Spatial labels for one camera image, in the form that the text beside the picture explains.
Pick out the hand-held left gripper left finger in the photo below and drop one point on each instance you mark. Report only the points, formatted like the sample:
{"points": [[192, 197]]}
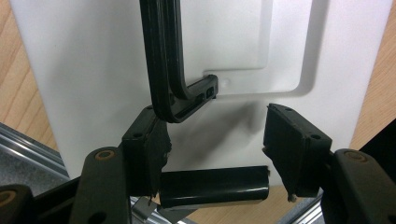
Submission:
{"points": [[143, 155]]}

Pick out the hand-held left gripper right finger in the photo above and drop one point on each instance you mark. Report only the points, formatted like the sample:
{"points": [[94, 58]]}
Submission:
{"points": [[292, 155]]}

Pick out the white plastic box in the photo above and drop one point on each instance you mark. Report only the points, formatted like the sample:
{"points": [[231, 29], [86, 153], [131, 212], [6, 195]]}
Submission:
{"points": [[77, 77]]}

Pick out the aluminium frame rail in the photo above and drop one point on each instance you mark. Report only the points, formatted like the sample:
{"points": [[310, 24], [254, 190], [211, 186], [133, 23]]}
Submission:
{"points": [[303, 211], [28, 146]]}

